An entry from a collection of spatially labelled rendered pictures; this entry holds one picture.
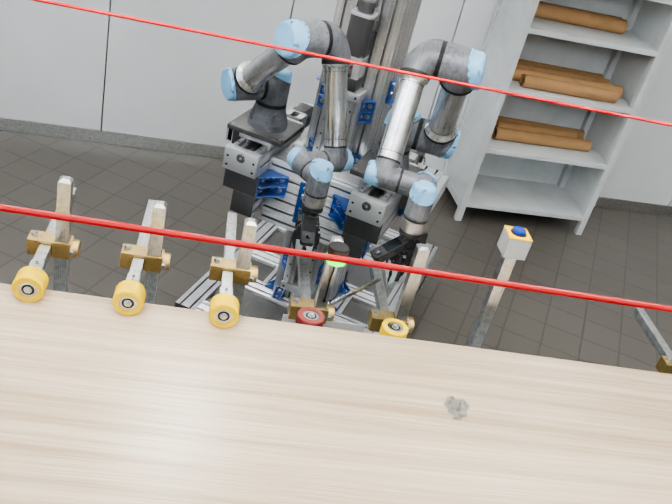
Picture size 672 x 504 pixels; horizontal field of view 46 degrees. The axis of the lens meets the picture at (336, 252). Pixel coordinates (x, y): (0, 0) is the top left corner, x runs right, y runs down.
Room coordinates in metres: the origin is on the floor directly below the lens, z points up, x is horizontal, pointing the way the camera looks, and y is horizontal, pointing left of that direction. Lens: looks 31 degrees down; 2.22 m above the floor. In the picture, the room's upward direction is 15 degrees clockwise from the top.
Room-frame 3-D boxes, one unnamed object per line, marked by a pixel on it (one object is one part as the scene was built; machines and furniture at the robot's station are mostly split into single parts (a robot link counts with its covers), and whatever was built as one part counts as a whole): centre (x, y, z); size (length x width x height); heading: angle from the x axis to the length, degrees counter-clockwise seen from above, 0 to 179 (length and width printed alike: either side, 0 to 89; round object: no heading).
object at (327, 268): (1.93, 0.00, 0.87); 0.03 x 0.03 x 0.48; 12
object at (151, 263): (1.82, 0.52, 0.95); 0.13 x 0.06 x 0.05; 102
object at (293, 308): (1.92, 0.03, 0.85); 0.13 x 0.06 x 0.05; 102
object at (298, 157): (2.33, 0.16, 1.12); 0.11 x 0.11 x 0.08; 41
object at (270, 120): (2.74, 0.38, 1.09); 0.15 x 0.15 x 0.10
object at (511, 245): (2.03, -0.49, 1.18); 0.07 x 0.07 x 0.08; 12
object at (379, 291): (2.06, -0.18, 0.84); 0.43 x 0.03 x 0.04; 12
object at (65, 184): (1.77, 0.74, 0.92); 0.03 x 0.03 x 0.48; 12
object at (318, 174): (2.24, 0.11, 1.12); 0.09 x 0.08 x 0.11; 41
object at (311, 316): (1.82, 0.02, 0.85); 0.08 x 0.08 x 0.11
